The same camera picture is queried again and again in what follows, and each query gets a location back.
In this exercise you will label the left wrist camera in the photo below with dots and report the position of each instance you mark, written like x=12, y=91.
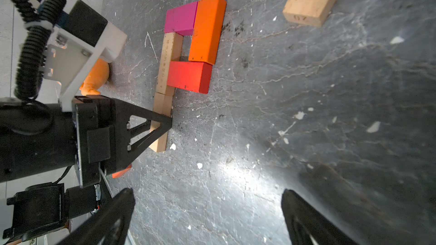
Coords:
x=64, y=47

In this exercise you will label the orange plush toy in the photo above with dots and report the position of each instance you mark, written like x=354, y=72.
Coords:
x=97, y=77

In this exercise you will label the magenta block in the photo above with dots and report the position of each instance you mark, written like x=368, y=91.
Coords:
x=181, y=19

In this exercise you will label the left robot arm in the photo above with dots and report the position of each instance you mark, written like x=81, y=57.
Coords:
x=46, y=207

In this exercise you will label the orange block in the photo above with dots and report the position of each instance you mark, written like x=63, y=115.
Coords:
x=207, y=30
x=121, y=173

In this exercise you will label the red block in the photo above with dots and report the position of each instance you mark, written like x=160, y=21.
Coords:
x=190, y=76

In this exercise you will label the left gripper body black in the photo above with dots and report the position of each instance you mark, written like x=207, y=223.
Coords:
x=93, y=138

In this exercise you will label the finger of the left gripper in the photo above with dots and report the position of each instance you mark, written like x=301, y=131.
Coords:
x=130, y=143

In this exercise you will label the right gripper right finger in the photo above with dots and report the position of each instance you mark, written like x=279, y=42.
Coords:
x=306, y=226

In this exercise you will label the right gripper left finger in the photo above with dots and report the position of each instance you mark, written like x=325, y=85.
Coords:
x=109, y=226

